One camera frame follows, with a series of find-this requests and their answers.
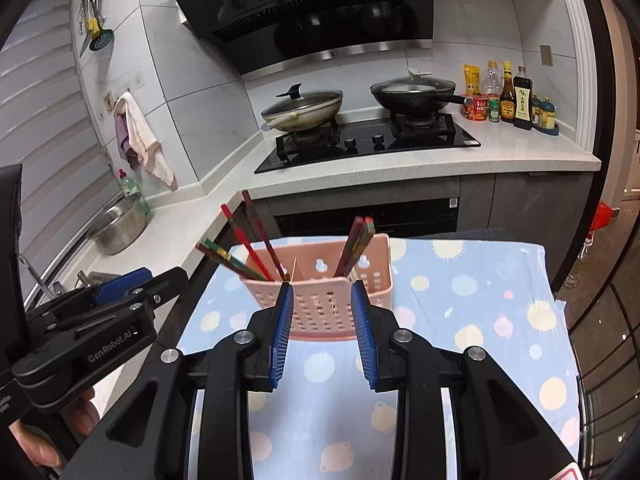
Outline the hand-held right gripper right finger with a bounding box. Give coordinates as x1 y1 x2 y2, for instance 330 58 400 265
350 280 583 480

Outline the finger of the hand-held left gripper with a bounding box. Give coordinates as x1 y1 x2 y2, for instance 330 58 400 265
25 269 153 328
12 266 190 413

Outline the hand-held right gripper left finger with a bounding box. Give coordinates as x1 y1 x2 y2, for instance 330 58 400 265
65 281 296 480

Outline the pink perforated utensil holder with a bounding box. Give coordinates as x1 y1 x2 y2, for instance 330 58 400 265
239 232 393 343

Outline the green chopstick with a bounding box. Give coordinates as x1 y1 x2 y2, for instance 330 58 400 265
201 237 270 282
195 242 263 282

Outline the maroon chopstick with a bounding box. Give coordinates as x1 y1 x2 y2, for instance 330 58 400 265
342 217 371 279

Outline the brown chopstick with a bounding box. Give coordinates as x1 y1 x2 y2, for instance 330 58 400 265
334 216 363 277

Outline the dark red chopstick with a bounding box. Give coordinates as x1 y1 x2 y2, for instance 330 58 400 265
242 190 287 280

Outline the person's left hand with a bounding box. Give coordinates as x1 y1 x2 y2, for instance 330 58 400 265
9 387 102 470

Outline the steel colander bowl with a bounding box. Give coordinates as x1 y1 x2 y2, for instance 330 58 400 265
86 194 149 256

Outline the blue planet print cloth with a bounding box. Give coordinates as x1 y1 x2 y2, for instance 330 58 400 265
177 235 581 480

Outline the green dish soap bottle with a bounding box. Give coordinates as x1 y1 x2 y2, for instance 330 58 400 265
118 169 151 216

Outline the purple hanging cloth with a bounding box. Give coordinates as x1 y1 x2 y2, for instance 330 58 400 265
115 110 143 171

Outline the pink hanging towel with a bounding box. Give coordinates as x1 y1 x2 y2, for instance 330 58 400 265
114 91 177 192

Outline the white window blind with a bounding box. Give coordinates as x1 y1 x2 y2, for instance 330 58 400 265
0 0 126 271

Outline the black gas stove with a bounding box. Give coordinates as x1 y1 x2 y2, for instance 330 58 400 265
254 112 482 175

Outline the dark base cabinet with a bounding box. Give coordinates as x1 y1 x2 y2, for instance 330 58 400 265
235 170 598 281

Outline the beige wok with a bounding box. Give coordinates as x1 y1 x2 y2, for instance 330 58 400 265
260 97 346 133

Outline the plastic oil bottle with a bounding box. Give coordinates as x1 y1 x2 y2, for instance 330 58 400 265
564 245 593 290

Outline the black wok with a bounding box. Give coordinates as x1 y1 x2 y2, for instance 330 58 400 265
370 85 473 116

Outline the red instant noodle cup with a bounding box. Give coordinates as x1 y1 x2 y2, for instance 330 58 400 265
460 94 490 122

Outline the glass lid white knob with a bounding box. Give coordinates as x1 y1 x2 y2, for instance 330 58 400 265
371 67 457 97

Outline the black framed glass door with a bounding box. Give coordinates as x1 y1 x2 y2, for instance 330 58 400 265
575 110 640 480

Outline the red plastic bag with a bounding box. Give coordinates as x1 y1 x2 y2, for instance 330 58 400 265
587 200 613 243

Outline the brown bottle yellow cap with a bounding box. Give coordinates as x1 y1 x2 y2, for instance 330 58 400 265
499 61 518 124

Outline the yellow seasoning packet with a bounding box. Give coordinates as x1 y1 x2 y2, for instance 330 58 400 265
462 64 482 97

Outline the dark soy sauce bottle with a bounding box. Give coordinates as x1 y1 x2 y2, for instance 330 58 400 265
512 66 536 131

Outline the blue condiment jar set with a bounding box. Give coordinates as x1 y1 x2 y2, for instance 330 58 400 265
531 95 560 137

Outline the clear plastic bottle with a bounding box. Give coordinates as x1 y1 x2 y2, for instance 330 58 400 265
479 61 503 98

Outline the black range hood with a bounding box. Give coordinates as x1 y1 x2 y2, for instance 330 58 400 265
167 0 441 81

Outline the glass lid black handle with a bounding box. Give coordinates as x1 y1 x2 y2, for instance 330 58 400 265
261 83 345 120

